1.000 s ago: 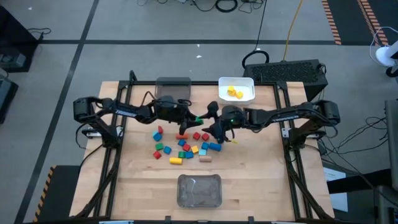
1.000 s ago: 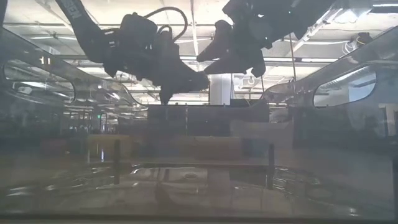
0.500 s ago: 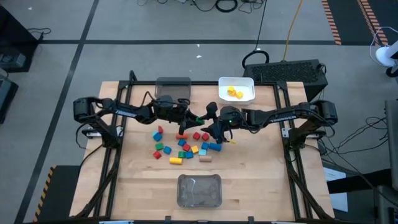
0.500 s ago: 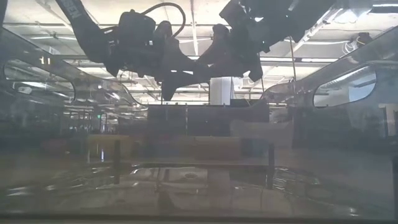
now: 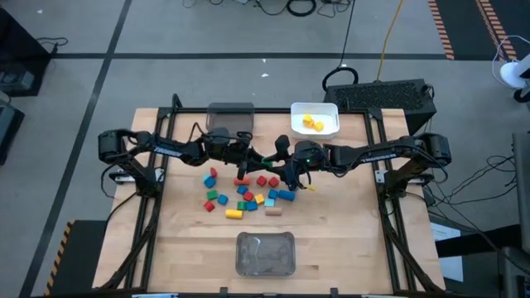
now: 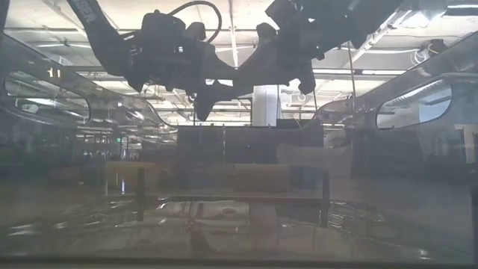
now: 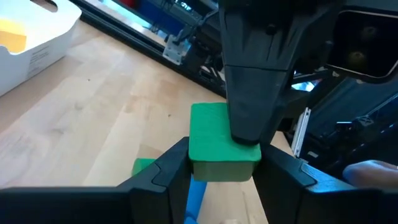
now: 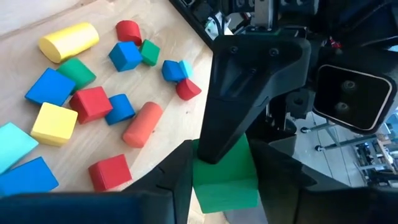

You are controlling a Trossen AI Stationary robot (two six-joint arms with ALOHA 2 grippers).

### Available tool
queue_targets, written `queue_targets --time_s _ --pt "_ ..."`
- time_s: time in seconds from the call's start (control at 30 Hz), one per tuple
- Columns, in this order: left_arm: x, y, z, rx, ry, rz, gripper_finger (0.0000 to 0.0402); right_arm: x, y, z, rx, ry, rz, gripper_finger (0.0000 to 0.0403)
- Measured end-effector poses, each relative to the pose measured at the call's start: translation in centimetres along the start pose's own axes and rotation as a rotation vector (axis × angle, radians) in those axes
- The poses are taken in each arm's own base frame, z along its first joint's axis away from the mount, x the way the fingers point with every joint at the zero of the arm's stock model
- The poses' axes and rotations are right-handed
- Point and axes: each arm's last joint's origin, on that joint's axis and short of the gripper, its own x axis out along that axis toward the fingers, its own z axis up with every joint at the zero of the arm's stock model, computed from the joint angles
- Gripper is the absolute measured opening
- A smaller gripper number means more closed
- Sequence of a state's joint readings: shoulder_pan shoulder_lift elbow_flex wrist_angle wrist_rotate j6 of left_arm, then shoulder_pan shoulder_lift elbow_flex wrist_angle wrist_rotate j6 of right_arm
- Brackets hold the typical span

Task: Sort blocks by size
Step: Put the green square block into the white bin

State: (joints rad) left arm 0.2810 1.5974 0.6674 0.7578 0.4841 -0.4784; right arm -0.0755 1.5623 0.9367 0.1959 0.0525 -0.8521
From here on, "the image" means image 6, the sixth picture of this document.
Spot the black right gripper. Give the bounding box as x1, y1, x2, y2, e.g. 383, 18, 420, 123
232, 0, 326, 96

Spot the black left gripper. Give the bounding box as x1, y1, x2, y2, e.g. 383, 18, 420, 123
128, 10, 240, 122

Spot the translucent grey plastic bin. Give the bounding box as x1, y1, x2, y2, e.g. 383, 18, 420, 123
0, 0, 478, 265

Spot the white pillar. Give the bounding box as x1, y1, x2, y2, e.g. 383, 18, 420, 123
252, 84, 279, 127

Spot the small black box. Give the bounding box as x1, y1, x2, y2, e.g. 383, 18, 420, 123
276, 118, 300, 130

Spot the long ceiling light bar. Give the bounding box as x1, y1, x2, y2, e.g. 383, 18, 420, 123
312, 67, 407, 76

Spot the dark grey plastic bin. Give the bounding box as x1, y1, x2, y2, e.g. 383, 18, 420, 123
140, 138, 179, 164

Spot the black round ceiling fixture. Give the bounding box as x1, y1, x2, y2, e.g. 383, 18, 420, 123
420, 38, 448, 58

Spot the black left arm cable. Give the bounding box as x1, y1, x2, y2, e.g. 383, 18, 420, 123
167, 0, 224, 44

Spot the thin black hanging cable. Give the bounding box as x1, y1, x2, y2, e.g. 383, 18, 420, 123
347, 43, 358, 100

